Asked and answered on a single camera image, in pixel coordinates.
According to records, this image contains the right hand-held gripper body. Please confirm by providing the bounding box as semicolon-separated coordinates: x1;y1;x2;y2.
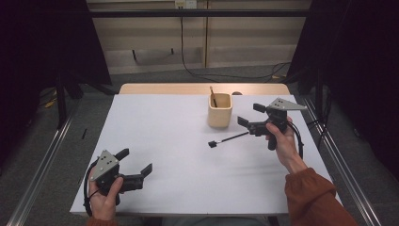
246;97;309;152

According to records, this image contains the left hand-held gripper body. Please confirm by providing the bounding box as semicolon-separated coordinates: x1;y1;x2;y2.
88;149;146;206

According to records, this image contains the beige square ceramic cup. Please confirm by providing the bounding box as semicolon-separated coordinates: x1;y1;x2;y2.
207;92;233;129

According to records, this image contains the thin black brush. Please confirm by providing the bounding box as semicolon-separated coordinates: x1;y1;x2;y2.
207;131;250;149

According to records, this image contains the black pencil with orange end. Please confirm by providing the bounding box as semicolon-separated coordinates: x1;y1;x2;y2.
209;86;218;108

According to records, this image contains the person's right hand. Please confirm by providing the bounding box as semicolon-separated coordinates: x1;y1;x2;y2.
264;116;309;175

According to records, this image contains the person's left hand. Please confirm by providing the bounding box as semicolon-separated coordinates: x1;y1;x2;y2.
88;175;125;222

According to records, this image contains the white table cover sheet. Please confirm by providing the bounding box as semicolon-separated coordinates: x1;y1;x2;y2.
69;93;343;218

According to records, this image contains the black metal stand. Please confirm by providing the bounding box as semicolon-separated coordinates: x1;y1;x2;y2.
55;72;117;130

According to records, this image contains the yellow floor tape piece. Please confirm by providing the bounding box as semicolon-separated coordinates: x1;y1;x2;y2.
43;97;59;109

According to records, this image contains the black horizontal bar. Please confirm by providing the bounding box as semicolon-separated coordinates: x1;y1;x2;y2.
88;8;311;18

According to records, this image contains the black curtain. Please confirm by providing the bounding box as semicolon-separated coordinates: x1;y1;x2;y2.
0;0;112;170
286;0;399;170

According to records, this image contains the right hand-held gripper black cable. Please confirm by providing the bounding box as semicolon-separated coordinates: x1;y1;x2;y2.
286;121;305;159

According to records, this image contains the hand-held gripper black cable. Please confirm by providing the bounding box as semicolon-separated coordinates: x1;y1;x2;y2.
286;121;305;159
83;159;98;218

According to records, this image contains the left hand-held gripper black cable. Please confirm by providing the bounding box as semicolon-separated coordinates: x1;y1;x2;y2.
83;159;98;218

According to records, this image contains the metal floor rail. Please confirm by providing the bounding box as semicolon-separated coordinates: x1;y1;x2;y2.
6;100;81;226
302;97;382;226

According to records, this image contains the black wall socket cable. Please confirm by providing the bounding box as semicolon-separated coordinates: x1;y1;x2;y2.
179;8;291;83

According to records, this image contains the white wall socket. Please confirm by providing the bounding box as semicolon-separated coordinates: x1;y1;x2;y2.
174;0;198;9

